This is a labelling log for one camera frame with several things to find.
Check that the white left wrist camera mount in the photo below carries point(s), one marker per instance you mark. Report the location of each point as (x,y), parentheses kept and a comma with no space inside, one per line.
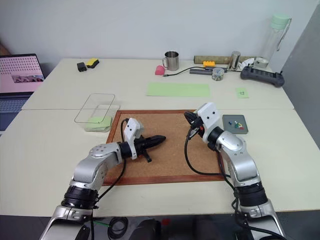
(131,130)

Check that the small clear pin jar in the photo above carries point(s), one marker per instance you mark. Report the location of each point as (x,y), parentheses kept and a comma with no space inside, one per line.
(217,74)

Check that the dark rounded shape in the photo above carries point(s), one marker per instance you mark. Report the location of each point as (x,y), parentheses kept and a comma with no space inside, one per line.
(146,230)

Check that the small black box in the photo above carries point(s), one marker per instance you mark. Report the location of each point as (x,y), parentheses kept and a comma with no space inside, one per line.
(81,67)

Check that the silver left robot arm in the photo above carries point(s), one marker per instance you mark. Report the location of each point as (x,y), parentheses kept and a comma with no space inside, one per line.
(92,167)

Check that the shiny metal cylinder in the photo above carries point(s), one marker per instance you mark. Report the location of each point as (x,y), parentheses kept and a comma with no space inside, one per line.
(234,60)

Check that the long green paper sheet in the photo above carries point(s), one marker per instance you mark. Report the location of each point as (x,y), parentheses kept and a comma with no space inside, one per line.
(178,89)

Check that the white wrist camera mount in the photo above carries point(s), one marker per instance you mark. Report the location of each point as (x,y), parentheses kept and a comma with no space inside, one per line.
(210,116)
(131,130)

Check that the grey usb hub bar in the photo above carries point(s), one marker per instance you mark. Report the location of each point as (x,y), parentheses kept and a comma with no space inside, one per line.
(200,71)

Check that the white crumpled object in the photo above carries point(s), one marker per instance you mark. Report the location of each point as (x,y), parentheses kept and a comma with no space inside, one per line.
(246,62)

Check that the grey square tray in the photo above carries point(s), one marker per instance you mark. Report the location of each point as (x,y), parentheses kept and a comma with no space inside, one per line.
(235,131)

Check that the wood framed cork board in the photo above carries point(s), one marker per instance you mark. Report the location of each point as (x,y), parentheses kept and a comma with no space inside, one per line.
(170,160)

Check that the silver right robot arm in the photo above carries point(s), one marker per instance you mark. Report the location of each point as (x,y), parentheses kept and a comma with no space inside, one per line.
(237,160)

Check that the small green marked note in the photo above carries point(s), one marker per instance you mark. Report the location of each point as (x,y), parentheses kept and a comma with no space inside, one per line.
(242,93)

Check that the yellow toy brick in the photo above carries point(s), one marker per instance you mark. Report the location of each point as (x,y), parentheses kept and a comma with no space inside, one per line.
(209,63)

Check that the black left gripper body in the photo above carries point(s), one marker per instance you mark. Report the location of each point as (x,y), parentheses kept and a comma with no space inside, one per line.
(140,147)

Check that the pink soft object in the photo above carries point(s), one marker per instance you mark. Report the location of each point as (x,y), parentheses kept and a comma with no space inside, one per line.
(159,70)

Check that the yellow black board eraser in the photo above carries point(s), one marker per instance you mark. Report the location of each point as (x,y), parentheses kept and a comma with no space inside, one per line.
(92,63)

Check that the clear plastic box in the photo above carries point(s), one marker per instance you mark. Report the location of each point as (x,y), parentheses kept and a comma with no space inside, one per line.
(100,110)

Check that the green sticky note pad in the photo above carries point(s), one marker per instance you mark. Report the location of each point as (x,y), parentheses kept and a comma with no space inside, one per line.
(100,123)

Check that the dark grey handheld controller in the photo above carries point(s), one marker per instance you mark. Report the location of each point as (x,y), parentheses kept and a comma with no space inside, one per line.
(262,75)

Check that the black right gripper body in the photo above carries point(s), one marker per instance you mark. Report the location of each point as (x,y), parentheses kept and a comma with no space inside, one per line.
(195,121)

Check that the grey partition panel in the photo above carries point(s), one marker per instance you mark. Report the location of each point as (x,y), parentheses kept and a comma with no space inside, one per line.
(303,62)

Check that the laptop with pink screen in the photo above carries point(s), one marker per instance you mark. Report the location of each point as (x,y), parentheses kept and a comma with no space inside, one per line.
(17,75)

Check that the clear bottle green lid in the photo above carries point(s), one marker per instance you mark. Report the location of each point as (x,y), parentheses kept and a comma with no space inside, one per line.
(275,37)

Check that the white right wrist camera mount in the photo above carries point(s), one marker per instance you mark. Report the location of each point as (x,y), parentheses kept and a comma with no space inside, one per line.
(210,116)

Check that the clear tape roll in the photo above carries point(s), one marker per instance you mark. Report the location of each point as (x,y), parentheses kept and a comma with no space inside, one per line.
(261,63)

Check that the small red object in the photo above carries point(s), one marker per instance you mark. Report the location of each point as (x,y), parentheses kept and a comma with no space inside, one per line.
(166,221)

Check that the steel mug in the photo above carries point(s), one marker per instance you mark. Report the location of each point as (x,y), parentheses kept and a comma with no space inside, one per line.
(172,61)

